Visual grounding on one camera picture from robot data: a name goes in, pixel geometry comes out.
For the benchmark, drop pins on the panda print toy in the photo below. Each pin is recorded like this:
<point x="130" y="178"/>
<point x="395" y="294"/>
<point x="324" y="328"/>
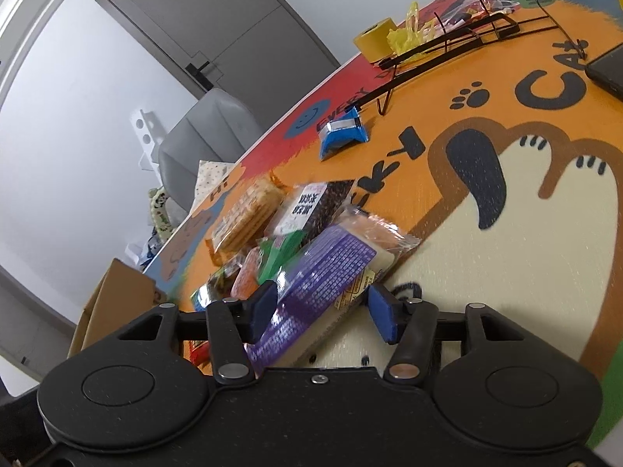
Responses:
<point x="159" y="211"/>

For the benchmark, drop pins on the red and clear snack packet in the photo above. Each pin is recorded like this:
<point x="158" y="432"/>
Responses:
<point x="479" y="2"/>

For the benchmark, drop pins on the snack packets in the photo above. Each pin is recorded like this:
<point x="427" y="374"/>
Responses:
<point x="311" y="204"/>

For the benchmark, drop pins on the grey chair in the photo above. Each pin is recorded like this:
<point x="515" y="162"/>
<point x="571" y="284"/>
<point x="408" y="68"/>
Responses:
<point x="209" y="126"/>

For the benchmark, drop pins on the printed cat table mat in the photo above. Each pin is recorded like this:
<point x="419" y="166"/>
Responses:
<point x="535" y="228"/>

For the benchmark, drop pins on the black flat device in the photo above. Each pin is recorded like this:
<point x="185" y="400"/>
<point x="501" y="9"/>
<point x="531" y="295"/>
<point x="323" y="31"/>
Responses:
<point x="608" y="70"/>

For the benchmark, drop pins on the grey door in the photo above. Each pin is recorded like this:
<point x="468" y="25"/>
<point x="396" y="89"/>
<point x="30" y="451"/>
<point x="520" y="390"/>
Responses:
<point x="219" y="19"/>

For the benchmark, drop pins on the blue snack packet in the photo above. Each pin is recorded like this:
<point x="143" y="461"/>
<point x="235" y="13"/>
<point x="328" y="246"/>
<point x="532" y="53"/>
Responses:
<point x="343" y="131"/>

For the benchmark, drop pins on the cardboard box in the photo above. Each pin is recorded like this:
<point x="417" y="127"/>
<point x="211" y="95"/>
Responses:
<point x="114" y="301"/>

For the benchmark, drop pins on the yellow plastic wrapper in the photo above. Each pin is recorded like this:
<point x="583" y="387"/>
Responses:
<point x="406" y="34"/>

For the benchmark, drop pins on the orange red snack packet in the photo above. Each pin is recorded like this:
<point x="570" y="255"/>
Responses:
<point x="246" y="272"/>

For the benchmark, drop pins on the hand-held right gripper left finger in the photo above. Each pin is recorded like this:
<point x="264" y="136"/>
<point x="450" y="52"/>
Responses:
<point x="265" y="309"/>

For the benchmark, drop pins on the yellow tape roll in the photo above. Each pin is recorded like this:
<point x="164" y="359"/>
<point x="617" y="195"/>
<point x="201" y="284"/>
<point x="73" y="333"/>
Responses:
<point x="375" y="39"/>

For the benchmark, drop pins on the dotted cream cushion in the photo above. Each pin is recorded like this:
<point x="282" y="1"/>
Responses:
<point x="213" y="177"/>

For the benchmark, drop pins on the green snack packet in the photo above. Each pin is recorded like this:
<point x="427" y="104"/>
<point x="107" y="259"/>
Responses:
<point x="280" y="253"/>

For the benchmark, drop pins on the white perforated rack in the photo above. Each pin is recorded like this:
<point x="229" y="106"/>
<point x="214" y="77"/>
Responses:
<point x="141" y="129"/>

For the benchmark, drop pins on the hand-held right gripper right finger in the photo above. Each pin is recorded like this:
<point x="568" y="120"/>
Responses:
<point x="384" y="314"/>

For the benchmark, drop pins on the purple label snack packet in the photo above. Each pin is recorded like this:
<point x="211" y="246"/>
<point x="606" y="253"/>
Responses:
<point x="326" y="267"/>

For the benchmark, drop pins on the clear cracker packet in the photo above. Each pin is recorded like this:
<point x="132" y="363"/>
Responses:
<point x="246" y="216"/>

